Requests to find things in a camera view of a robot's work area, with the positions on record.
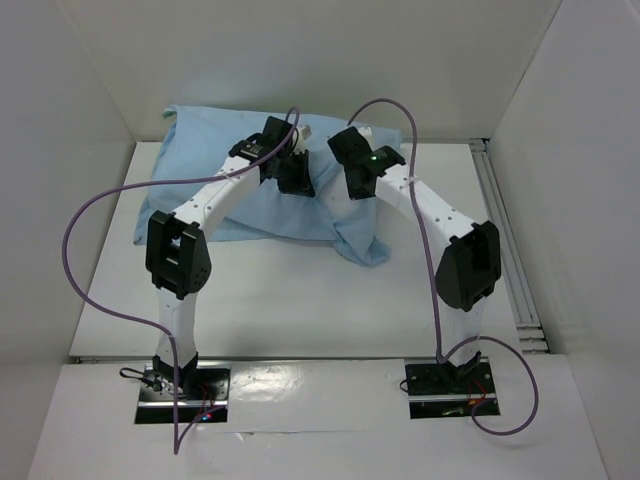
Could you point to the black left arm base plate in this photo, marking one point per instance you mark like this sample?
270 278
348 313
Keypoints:
206 398

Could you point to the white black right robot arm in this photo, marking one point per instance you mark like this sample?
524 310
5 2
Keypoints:
465 261

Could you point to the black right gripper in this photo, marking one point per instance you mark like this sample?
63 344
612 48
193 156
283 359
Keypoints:
355 178

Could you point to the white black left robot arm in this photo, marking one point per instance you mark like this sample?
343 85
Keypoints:
177 255

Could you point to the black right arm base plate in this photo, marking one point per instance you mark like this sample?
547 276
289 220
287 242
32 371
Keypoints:
433 393

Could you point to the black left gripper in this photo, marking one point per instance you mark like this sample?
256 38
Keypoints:
301 185

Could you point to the aluminium frame rail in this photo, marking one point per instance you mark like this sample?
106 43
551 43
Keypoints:
532 337

